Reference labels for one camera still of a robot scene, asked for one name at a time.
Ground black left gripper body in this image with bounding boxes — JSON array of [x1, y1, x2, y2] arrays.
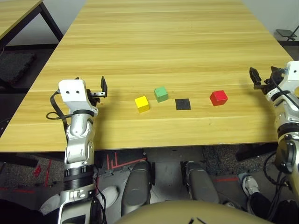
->
[[86, 88, 105, 107]]

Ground black floor stand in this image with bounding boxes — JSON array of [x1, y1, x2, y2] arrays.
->
[[275, 28, 298, 42]]

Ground tan robot torso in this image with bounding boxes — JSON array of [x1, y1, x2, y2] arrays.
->
[[114, 200, 274, 224]]

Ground black table frame bar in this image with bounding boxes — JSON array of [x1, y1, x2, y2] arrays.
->
[[235, 144, 279, 162], [0, 151, 40, 168]]

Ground yellow wooden block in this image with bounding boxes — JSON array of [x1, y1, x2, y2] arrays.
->
[[135, 96, 150, 113]]

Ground dark speckled floor mat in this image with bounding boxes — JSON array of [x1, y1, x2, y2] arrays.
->
[[202, 143, 278, 176], [0, 160, 66, 189]]

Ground red wooden block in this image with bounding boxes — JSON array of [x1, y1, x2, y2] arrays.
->
[[209, 90, 228, 107]]

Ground grey robot leg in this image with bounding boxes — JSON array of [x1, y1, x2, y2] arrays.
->
[[121, 161, 153, 217], [185, 161, 220, 204]]

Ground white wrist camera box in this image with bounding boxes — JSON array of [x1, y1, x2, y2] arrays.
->
[[57, 79, 99, 115], [285, 60, 299, 83]]

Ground black foam cushion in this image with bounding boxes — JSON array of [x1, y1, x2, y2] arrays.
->
[[0, 51, 37, 85]]

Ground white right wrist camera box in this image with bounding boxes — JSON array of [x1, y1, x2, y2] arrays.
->
[[285, 60, 299, 83]]

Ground grey left robot leg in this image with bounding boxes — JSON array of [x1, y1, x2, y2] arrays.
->
[[121, 161, 153, 217]]

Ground wooden side table black frame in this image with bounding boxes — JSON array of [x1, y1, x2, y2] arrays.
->
[[0, 0, 64, 51]]

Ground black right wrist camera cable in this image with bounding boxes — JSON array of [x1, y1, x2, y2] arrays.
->
[[272, 70, 299, 107]]

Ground grey right robot leg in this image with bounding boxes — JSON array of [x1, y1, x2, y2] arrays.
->
[[185, 161, 220, 204]]

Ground black trouser leg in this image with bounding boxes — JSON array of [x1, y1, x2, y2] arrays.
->
[[247, 190, 274, 219]]

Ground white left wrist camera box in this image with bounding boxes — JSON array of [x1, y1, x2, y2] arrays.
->
[[57, 79, 99, 115]]

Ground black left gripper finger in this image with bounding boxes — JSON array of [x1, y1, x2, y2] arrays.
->
[[100, 76, 109, 98]]

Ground black hanging cable bundle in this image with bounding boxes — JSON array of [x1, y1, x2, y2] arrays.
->
[[263, 151, 294, 221]]

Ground green wooden block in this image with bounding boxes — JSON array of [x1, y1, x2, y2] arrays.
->
[[154, 86, 169, 103]]

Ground black square pad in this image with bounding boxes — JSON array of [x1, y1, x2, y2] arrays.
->
[[175, 98, 192, 111]]

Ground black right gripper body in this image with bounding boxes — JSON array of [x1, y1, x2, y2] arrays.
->
[[253, 69, 287, 95]]

